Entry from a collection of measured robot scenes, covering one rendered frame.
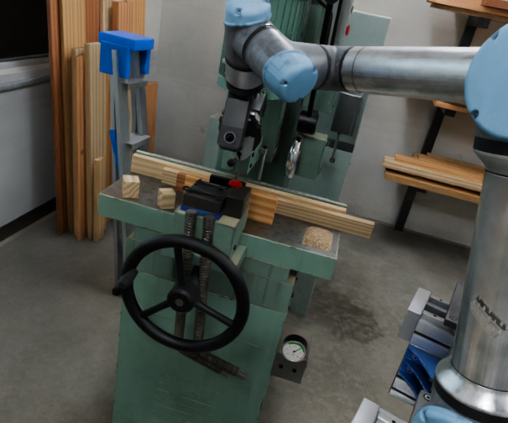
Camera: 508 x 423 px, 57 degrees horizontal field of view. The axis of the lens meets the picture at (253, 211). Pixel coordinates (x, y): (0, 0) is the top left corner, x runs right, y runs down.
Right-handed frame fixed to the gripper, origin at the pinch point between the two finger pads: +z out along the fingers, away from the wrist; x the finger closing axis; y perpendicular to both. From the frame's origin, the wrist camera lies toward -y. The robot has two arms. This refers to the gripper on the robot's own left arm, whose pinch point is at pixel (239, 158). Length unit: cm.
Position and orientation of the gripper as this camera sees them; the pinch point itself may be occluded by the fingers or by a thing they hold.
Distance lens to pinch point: 103.4
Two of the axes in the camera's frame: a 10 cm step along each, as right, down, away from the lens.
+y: 2.6, -7.8, 5.6
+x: -9.6, -2.4, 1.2
